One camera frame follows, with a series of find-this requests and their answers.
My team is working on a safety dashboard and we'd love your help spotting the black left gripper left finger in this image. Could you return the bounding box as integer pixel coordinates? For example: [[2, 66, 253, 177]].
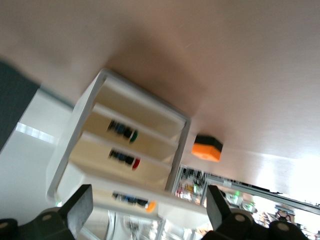
[[0, 184, 94, 240]]

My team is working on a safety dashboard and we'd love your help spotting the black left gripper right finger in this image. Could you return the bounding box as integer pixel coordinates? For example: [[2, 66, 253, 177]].
[[202, 185, 308, 240]]

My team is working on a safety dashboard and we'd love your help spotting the white plastic cabinet drawer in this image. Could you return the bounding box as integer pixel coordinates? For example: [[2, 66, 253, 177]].
[[68, 131, 175, 185], [98, 78, 187, 142], [83, 103, 181, 161], [83, 176, 211, 226]]

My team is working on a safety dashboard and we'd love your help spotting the orange push button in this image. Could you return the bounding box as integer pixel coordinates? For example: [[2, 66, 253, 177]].
[[112, 191, 158, 214]]

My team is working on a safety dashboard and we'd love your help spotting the white drawer cabinet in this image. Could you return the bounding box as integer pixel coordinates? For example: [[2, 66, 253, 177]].
[[46, 67, 192, 208]]

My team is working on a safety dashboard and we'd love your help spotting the red-capped marker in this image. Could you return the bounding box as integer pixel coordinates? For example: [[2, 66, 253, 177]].
[[108, 148, 141, 171]]

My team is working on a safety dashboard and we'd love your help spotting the green-capped marker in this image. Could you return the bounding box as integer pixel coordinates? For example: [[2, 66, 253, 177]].
[[107, 119, 139, 144]]

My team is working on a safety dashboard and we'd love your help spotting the brown table cover mat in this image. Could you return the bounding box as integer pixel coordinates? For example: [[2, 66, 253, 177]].
[[0, 0, 320, 176]]

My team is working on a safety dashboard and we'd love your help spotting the orange black button enclosure box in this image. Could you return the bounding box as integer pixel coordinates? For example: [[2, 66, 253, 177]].
[[191, 134, 224, 163]]

